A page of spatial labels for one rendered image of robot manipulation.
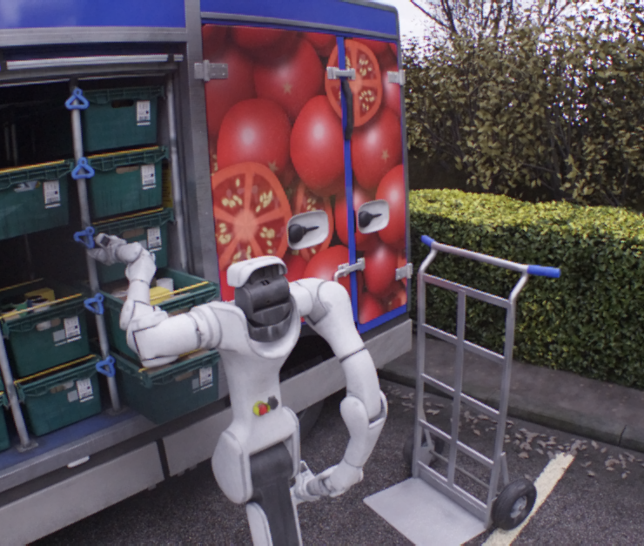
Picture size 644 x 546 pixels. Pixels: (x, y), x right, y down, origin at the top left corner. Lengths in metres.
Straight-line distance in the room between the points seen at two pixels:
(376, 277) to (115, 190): 1.63
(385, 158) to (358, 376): 2.03
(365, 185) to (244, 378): 1.98
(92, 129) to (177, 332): 1.28
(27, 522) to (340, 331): 1.53
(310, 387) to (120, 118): 1.68
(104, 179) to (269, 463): 1.34
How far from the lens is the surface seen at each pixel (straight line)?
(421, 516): 2.77
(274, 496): 1.57
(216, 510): 2.90
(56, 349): 2.36
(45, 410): 2.42
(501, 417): 2.38
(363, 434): 1.49
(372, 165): 3.20
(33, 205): 2.23
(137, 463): 2.52
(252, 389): 1.38
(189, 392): 2.41
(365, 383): 1.44
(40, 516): 2.42
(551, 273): 2.18
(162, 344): 1.24
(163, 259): 2.53
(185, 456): 2.65
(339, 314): 1.44
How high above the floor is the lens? 1.78
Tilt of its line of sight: 16 degrees down
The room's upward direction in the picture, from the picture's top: 3 degrees counter-clockwise
